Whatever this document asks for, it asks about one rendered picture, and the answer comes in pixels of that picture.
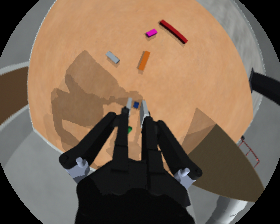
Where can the dark red rod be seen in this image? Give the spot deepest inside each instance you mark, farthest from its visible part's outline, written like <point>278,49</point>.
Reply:
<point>173,31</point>

